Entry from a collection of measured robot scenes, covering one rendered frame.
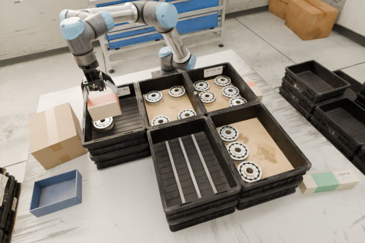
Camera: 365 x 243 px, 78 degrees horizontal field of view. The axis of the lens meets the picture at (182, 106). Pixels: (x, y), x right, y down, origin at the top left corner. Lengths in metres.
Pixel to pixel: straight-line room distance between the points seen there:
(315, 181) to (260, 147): 0.27
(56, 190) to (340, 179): 1.34
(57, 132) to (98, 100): 0.42
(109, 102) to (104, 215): 0.52
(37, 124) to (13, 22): 2.71
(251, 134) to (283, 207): 0.35
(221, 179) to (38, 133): 0.96
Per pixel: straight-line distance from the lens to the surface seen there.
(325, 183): 1.23
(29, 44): 4.13
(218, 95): 1.38
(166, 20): 1.16
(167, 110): 1.30
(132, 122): 1.28
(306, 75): 2.29
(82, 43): 0.86
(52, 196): 1.33
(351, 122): 2.15
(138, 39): 3.12
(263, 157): 1.12
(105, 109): 0.99
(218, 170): 1.05
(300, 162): 1.07
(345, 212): 1.27
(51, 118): 1.46
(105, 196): 1.22
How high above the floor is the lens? 1.73
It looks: 43 degrees down
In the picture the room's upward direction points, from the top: 5 degrees counter-clockwise
